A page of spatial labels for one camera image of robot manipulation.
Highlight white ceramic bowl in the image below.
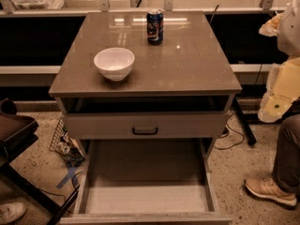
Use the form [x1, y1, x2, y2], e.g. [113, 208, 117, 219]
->
[94, 47, 135, 82]

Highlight open bottom drawer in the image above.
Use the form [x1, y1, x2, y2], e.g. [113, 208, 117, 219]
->
[60, 139, 232, 225]

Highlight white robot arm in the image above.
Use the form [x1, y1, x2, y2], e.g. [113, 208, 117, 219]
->
[258, 0, 300, 123]

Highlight wire basket with items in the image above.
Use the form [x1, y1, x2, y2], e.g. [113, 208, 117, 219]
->
[49, 119, 84, 162]

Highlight blue soda can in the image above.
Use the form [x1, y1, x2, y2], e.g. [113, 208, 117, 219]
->
[146, 9, 163, 45]

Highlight tan sneaker right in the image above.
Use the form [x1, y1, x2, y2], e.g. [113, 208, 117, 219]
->
[245, 178, 297, 207]

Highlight grey drawer cabinet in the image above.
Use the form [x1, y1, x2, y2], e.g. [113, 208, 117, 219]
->
[50, 11, 241, 152]

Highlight dark tray stand left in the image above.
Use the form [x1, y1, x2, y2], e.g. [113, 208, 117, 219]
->
[0, 98, 79, 225]

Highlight grey drawer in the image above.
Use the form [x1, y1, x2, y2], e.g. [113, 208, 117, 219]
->
[63, 112, 230, 140]

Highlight black floor cable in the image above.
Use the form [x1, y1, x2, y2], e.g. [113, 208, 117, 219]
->
[213, 111, 247, 151]

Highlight white shoe bottom left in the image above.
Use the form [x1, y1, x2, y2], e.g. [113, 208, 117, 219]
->
[0, 202, 25, 225]

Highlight person leg grey trousers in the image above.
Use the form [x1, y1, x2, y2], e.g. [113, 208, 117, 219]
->
[272, 114, 300, 196]

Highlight blue tape cross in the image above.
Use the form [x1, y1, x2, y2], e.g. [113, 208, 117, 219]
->
[56, 166, 78, 188]

